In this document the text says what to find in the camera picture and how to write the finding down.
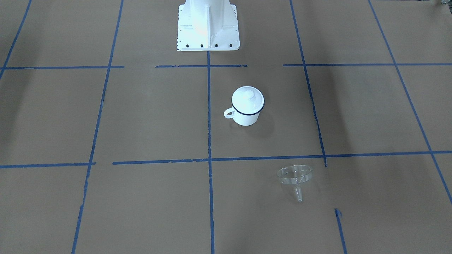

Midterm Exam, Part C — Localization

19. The white enamel mug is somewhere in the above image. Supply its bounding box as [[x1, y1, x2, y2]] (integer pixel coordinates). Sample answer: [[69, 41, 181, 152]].
[[223, 103, 265, 126]]

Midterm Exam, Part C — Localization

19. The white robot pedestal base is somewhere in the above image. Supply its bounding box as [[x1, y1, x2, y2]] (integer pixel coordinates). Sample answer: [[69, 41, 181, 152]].
[[177, 0, 240, 51]]

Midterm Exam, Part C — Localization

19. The white enamel mug lid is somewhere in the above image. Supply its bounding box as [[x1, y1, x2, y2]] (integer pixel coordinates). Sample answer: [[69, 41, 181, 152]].
[[231, 86, 265, 116]]

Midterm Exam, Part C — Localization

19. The clear glass funnel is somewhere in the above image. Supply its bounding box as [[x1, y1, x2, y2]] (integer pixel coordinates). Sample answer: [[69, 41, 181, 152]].
[[276, 165, 313, 202]]

